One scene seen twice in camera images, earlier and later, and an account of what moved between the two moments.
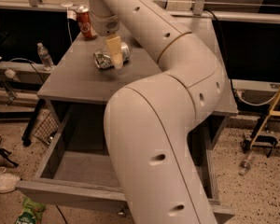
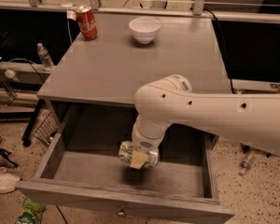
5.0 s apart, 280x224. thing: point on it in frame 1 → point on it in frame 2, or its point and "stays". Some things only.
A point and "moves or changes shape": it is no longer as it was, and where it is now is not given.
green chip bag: x=31 y=213 stays
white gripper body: x=105 y=26 → x=144 y=141
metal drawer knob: x=121 y=214 stays
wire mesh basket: x=47 y=130 stays
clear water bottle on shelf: x=45 y=57 stays
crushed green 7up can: x=103 y=59 moves or changes shape
